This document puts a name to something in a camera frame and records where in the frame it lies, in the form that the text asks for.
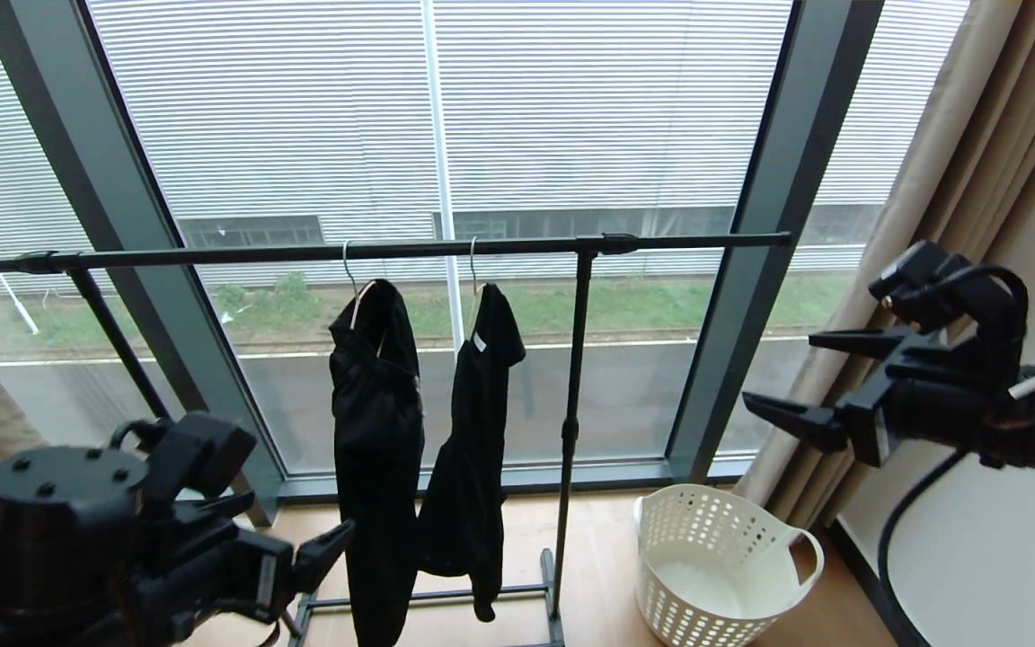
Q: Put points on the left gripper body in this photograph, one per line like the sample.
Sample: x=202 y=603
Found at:
x=221 y=566

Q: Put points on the black garment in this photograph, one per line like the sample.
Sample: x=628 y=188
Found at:
x=473 y=449

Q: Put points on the pink clothes hanger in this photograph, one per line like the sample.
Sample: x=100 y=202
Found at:
x=473 y=265
x=349 y=265

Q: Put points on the black shorts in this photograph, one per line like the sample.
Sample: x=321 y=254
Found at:
x=374 y=449

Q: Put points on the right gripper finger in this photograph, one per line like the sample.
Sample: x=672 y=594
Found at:
x=877 y=343
x=814 y=427

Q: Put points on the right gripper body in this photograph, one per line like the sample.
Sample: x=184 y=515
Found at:
x=931 y=404

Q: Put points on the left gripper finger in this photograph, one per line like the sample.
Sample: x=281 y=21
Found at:
x=320 y=544
x=216 y=508

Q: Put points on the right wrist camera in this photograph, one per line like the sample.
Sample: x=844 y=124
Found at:
x=931 y=288

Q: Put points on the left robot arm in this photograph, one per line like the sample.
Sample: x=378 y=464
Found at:
x=50 y=539

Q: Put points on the white laundry basket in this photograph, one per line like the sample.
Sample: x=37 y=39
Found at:
x=715 y=521

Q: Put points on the black clothes rack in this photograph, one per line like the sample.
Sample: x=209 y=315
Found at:
x=212 y=253

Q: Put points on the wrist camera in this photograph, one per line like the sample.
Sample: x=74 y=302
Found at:
x=931 y=288
x=203 y=449

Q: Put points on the window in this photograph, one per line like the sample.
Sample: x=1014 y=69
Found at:
x=571 y=108

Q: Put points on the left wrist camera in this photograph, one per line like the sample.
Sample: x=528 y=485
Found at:
x=203 y=449

